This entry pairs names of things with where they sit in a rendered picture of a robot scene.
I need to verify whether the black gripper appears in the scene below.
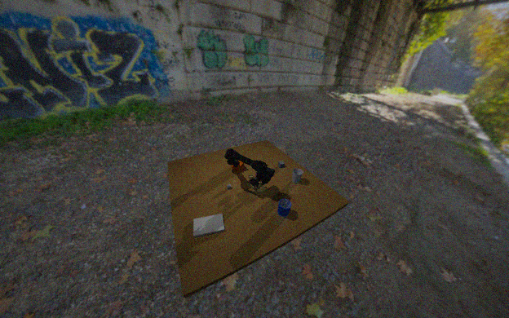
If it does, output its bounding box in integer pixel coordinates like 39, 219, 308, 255
249, 171, 265, 188

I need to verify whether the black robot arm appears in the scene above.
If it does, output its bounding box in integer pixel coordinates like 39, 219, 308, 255
224, 148, 275, 184

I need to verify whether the white flat rectangular slab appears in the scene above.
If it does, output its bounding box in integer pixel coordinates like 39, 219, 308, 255
193, 213, 224, 237

